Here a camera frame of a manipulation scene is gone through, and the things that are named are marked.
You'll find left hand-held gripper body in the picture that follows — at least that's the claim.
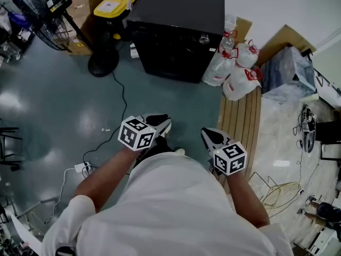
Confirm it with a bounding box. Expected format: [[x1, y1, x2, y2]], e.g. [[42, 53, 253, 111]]
[[117, 115, 158, 152]]

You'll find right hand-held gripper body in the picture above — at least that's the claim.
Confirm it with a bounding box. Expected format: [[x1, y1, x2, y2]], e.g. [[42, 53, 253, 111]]
[[209, 141, 248, 177]]

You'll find person's right forearm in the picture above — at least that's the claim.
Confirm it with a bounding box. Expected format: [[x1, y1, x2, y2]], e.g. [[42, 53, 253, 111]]
[[226, 173, 271, 229]]

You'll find person's left forearm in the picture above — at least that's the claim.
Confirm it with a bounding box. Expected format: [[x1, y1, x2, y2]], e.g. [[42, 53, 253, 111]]
[[74, 145, 141, 213]]

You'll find wooden slatted board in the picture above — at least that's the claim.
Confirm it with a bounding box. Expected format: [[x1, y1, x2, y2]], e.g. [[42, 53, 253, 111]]
[[216, 86, 263, 195]]

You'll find white power strip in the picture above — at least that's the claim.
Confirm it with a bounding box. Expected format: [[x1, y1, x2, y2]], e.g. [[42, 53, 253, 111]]
[[74, 162, 93, 174]]

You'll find white flat mop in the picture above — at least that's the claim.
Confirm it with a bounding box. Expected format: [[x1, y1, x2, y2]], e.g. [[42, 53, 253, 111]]
[[126, 0, 139, 60]]

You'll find black handheld vacuum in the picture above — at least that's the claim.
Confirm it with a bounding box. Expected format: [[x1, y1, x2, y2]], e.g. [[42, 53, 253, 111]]
[[293, 103, 318, 154]]

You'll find person's white shirt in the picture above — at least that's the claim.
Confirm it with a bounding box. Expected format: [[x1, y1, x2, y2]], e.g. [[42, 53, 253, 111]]
[[41, 152, 294, 256]]

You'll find grey plastic-wrapped box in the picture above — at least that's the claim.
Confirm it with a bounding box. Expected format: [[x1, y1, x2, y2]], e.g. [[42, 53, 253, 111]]
[[261, 46, 318, 99]]

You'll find black metal table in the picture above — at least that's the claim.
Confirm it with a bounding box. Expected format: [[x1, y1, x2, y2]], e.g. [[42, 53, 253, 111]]
[[314, 119, 341, 168]]

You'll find small brown cardboard sheet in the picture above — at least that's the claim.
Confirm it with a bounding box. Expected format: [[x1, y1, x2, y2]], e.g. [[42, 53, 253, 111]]
[[235, 17, 254, 44]]

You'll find black bin yellow lid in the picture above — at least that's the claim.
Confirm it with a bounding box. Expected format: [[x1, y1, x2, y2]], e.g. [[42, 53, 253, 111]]
[[93, 0, 138, 42]]

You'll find clear plastic tub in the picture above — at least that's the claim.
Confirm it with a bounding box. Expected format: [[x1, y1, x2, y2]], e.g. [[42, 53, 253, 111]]
[[224, 14, 238, 32]]

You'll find white panel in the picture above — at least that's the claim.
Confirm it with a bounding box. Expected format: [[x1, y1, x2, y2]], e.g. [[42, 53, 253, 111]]
[[300, 65, 341, 109]]

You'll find large brown cardboard sheet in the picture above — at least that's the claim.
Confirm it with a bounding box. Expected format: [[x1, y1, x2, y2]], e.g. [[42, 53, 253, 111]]
[[256, 23, 318, 67]]

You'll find brown cardboard box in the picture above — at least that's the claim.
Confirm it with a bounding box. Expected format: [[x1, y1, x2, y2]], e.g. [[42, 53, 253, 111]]
[[65, 0, 102, 57]]

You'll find black metal stool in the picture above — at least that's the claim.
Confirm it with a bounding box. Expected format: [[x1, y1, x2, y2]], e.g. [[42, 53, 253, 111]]
[[0, 126, 24, 171]]

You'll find black standing fan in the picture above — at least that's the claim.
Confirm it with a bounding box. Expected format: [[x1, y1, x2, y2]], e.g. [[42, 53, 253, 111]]
[[19, 0, 120, 78]]

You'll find white sheet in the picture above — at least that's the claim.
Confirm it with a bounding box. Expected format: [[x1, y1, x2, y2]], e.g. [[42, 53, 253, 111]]
[[10, 213, 43, 256]]

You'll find black metal rack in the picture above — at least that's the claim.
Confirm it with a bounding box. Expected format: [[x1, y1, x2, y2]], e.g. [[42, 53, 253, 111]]
[[0, 0, 36, 64]]

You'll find purple bag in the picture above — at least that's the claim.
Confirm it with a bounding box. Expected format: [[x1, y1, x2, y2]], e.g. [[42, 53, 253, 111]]
[[7, 10, 28, 29]]

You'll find black power cable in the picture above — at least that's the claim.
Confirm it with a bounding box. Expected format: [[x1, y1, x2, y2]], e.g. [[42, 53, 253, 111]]
[[82, 71, 128, 171]]

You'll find white cable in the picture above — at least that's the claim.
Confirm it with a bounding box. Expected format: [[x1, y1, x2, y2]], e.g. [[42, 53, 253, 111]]
[[43, 166, 77, 225]]

